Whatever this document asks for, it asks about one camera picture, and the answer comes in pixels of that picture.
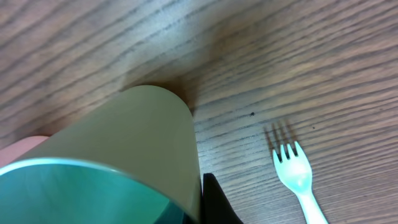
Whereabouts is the pale green fork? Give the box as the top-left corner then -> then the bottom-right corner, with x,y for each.
272,141 -> 328,224

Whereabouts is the green plastic cup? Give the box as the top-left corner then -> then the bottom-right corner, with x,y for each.
1,85 -> 201,223

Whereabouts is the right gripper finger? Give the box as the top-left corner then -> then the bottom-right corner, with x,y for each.
202,173 -> 243,224

